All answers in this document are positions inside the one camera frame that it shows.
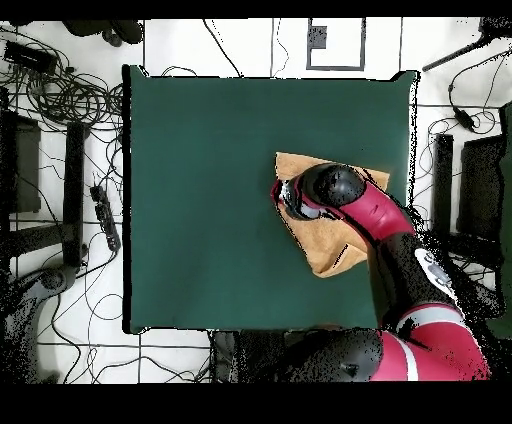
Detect black flat panel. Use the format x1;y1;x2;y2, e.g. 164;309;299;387
457;135;506;241
0;87;42;215

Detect black power brick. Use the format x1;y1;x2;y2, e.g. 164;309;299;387
3;40;59;75

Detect black stand rod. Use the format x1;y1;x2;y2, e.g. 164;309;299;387
421;17;512;73

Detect small black cable adapter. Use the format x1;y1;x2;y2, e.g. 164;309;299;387
453;107;477;131

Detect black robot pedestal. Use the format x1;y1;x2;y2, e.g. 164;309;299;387
209;329;289;383

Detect black chair base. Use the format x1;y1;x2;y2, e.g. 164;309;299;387
61;19;145;46

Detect black power strip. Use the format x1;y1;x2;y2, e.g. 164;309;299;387
89;184;122;252

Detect grey square frame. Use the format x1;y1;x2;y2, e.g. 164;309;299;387
306;17;366;72

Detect dark green table cloth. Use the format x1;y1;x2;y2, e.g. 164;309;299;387
121;63;419;335

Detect black flat stand bar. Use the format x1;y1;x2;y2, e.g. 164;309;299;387
63;121;87;269
430;133;454;241

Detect tangled black cables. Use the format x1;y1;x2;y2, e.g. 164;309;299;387
0;23;124;135

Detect tan terry towel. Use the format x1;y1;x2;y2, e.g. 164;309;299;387
274;150;391;279

